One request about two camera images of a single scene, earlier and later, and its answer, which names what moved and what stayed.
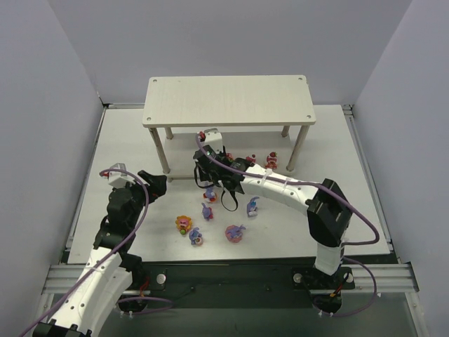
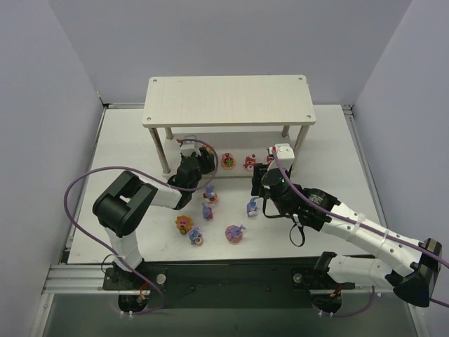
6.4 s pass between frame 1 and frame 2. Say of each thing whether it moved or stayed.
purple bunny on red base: stayed
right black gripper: moved
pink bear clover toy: moved
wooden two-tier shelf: stayed
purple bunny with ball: stayed
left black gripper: moved
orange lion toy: stayed
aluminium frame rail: stayed
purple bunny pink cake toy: stayed
